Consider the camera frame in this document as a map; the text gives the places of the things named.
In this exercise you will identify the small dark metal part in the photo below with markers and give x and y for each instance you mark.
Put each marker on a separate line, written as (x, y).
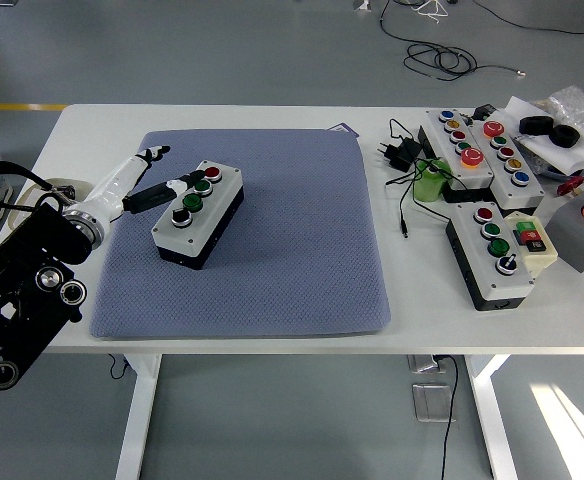
(64, 192)

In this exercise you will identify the clear bubble wrap bag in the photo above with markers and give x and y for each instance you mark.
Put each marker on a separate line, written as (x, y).
(572, 102)

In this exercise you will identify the grey metal stand foot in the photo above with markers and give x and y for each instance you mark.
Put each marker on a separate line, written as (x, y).
(363, 4)

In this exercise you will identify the grey block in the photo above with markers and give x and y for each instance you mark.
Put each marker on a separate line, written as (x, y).
(577, 240)

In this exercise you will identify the socket bracket under table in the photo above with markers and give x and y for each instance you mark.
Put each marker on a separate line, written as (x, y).
(422, 362)

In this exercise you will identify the small black device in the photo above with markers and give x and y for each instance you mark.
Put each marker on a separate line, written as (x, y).
(484, 111)

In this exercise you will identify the white table leg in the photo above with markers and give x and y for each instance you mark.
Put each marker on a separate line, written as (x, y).
(137, 425)
(492, 425)

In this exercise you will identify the cream oval tray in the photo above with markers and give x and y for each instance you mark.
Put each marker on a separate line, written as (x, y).
(67, 181)

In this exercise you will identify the red knob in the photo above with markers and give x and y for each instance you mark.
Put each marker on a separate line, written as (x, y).
(569, 186)

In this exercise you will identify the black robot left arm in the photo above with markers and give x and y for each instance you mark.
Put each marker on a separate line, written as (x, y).
(27, 250)

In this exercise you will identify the five-button box, mushroom at end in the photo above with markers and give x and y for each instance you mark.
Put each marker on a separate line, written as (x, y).
(477, 172)

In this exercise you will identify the five-button box, mushroom at head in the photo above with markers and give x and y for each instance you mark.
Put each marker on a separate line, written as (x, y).
(517, 195)

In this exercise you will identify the blue-grey textured mat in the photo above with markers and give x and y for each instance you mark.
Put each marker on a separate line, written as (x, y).
(282, 250)

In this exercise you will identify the four-button control box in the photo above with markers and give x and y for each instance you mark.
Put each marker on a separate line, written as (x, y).
(192, 225)
(502, 285)

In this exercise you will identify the metal floor socket box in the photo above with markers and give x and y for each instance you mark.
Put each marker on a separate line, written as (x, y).
(429, 402)

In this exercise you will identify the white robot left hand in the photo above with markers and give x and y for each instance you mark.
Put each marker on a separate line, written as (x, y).
(107, 192)

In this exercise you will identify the cream switch with green red keys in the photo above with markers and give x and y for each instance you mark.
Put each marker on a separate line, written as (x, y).
(542, 257)

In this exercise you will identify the purple card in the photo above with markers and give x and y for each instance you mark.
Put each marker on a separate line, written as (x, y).
(349, 131)

